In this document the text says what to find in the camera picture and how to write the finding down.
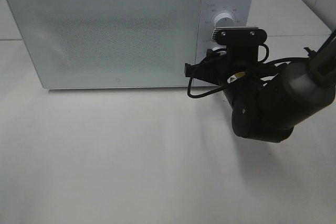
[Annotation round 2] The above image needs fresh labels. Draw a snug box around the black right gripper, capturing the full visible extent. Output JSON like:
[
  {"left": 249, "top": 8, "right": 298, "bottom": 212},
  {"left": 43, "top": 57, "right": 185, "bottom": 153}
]
[{"left": 184, "top": 48, "right": 252, "bottom": 90}]

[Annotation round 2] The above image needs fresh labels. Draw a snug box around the white microwave door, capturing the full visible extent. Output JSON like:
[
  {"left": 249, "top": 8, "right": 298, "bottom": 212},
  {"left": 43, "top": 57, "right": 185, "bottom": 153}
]
[{"left": 7, "top": 0, "right": 200, "bottom": 89}]

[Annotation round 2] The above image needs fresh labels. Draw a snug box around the white microwave knob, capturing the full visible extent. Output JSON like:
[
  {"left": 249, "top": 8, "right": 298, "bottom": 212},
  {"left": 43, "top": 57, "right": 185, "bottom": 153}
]
[
  {"left": 212, "top": 46, "right": 226, "bottom": 51},
  {"left": 213, "top": 11, "right": 235, "bottom": 28}
]

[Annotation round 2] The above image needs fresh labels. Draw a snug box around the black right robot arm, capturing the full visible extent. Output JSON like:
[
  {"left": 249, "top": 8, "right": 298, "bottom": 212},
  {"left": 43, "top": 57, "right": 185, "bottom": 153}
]
[{"left": 184, "top": 27, "right": 335, "bottom": 143}]

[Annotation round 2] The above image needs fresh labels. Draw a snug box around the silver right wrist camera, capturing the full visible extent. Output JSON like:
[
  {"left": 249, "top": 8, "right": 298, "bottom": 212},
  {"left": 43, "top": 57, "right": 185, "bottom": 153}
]
[{"left": 211, "top": 25, "right": 268, "bottom": 63}]

